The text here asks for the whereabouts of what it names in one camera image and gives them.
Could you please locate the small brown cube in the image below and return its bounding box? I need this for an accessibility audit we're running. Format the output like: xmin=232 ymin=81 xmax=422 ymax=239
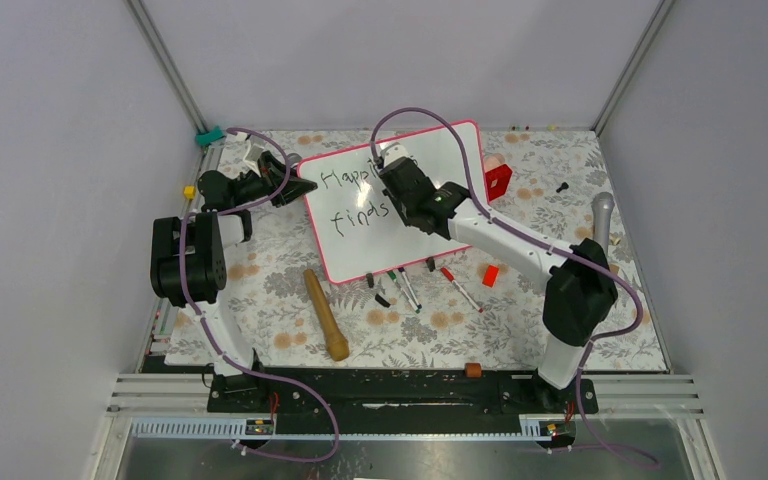
xmin=464 ymin=363 xmax=483 ymax=378

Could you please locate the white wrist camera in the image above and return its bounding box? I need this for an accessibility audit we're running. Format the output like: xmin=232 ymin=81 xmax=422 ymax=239
xmin=236 ymin=133 xmax=268 ymax=170
xmin=379 ymin=142 xmax=411 ymax=168

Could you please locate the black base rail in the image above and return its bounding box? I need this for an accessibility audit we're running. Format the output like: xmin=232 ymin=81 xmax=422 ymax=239
xmin=181 ymin=364 xmax=599 ymax=436

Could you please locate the red whiteboard marker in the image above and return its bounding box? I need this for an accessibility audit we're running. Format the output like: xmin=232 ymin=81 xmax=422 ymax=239
xmin=440 ymin=267 xmax=484 ymax=313

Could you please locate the gold toy microphone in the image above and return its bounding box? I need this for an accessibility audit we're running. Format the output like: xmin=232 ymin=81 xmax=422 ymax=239
xmin=303 ymin=269 xmax=350 ymax=362

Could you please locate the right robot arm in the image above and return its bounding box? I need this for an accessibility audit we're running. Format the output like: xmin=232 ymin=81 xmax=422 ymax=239
xmin=375 ymin=156 xmax=618 ymax=412

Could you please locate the silver toy microphone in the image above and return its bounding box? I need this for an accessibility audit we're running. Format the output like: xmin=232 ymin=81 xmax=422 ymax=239
xmin=591 ymin=191 xmax=615 ymax=252

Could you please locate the blue whiteboard marker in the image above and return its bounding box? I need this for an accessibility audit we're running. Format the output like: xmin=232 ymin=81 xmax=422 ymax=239
xmin=398 ymin=267 xmax=422 ymax=311

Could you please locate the floral patterned table mat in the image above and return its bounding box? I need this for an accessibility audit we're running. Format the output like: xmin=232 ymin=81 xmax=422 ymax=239
xmin=163 ymin=129 xmax=669 ymax=372

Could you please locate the green whiteboard marker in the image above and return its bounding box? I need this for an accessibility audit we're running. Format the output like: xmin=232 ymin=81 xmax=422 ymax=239
xmin=387 ymin=271 xmax=421 ymax=313

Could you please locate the small red block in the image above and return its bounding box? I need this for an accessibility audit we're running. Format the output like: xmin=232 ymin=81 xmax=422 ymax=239
xmin=482 ymin=265 xmax=500 ymax=288

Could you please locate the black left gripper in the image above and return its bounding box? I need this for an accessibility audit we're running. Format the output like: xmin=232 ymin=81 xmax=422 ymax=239
xmin=232 ymin=152 xmax=318 ymax=208

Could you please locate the large red block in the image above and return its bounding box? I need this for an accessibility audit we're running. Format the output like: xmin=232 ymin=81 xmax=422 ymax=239
xmin=484 ymin=164 xmax=513 ymax=201

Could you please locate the black marker cap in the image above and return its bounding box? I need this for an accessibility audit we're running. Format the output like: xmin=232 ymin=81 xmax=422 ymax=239
xmin=375 ymin=294 xmax=391 ymax=308

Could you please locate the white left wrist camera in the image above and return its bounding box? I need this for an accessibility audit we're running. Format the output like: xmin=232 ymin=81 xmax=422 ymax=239
xmin=236 ymin=133 xmax=268 ymax=170

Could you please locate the teal clamp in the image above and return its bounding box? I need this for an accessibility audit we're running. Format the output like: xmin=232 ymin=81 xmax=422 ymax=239
xmin=195 ymin=126 xmax=225 ymax=148

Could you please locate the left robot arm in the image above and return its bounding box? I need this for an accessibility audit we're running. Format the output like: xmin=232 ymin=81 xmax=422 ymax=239
xmin=150 ymin=151 xmax=318 ymax=411

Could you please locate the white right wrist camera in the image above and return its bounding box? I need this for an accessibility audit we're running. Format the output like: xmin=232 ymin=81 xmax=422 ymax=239
xmin=379 ymin=142 xmax=411 ymax=168

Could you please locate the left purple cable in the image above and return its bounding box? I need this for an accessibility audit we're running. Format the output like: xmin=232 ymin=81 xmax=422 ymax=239
xmin=178 ymin=127 xmax=340 ymax=465

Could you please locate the pink framed whiteboard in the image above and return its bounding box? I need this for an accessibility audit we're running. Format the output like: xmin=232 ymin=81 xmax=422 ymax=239
xmin=297 ymin=120 xmax=487 ymax=284

